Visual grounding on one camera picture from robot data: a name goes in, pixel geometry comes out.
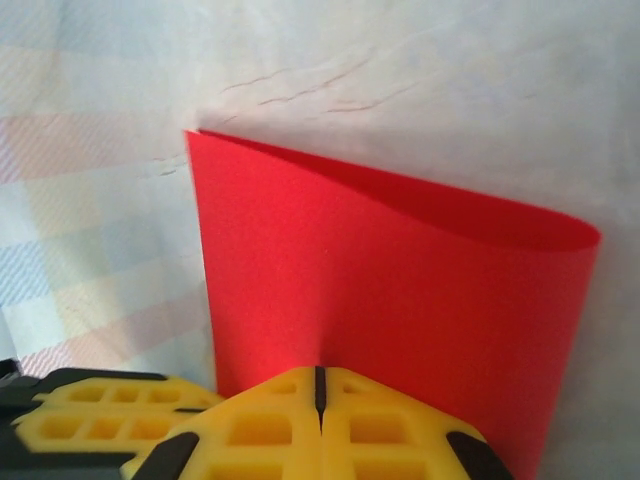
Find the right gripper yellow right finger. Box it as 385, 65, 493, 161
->
318, 366, 512, 480

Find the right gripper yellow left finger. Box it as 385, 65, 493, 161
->
119, 366, 321, 480

